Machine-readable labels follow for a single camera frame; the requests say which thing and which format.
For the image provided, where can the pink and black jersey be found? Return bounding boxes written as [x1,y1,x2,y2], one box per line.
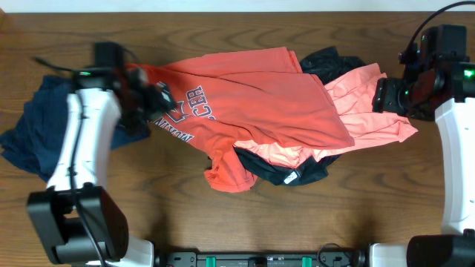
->
[233,46,419,186]

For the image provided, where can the red soccer t-shirt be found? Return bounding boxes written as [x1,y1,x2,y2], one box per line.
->
[142,47,354,193]

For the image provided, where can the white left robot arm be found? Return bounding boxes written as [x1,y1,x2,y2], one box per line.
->
[27,67,176,266]

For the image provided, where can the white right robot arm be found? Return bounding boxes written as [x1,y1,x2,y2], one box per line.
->
[367,62,474,267]

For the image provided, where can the navy blue folded garment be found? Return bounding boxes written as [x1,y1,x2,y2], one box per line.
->
[1,76,150,187]

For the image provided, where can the black right camera cable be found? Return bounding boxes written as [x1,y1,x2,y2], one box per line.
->
[399,0,475,64]

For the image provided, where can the black camera cable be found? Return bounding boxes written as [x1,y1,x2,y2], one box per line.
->
[33,56,97,75]
[399,0,475,64]

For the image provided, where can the black left camera cable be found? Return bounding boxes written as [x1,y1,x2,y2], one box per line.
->
[33,56,97,75]

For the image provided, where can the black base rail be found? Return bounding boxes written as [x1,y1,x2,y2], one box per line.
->
[154,248,369,267]

